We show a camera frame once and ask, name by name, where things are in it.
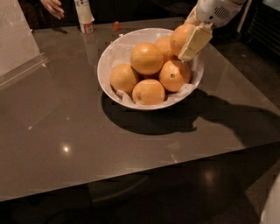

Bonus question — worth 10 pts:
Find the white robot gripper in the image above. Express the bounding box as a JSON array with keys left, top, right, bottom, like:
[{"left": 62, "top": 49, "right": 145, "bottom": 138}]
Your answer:
[{"left": 178, "top": 0, "right": 246, "bottom": 62}]

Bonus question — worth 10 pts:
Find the white bottle with label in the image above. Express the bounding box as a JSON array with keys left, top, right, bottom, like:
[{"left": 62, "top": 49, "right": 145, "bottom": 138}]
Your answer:
[{"left": 74, "top": 0, "right": 95, "bottom": 34}]

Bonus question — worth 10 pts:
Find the clear acrylic sign stand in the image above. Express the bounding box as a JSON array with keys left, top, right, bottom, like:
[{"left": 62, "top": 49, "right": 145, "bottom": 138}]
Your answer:
[{"left": 0, "top": 0, "right": 47, "bottom": 89}]

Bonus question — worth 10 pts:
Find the orange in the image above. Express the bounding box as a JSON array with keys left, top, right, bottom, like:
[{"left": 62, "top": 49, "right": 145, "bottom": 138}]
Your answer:
[
  {"left": 132, "top": 79, "right": 165, "bottom": 105},
  {"left": 155, "top": 36, "right": 176, "bottom": 62},
  {"left": 158, "top": 60, "right": 192, "bottom": 92},
  {"left": 130, "top": 42, "right": 164, "bottom": 75},
  {"left": 109, "top": 64, "right": 140, "bottom": 94},
  {"left": 170, "top": 24, "right": 195, "bottom": 56}
]

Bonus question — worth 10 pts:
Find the bystander bare hand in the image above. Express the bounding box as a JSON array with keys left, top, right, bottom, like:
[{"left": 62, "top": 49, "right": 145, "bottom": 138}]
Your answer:
[{"left": 40, "top": 0, "right": 65, "bottom": 19}]

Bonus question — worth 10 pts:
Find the white ceramic bowl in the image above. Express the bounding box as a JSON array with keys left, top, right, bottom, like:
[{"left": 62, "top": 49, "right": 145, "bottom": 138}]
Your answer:
[{"left": 96, "top": 27, "right": 205, "bottom": 111}]

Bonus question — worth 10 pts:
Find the small red bottle cap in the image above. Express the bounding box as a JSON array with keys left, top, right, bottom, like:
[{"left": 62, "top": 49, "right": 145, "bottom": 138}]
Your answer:
[{"left": 113, "top": 21, "right": 121, "bottom": 32}]

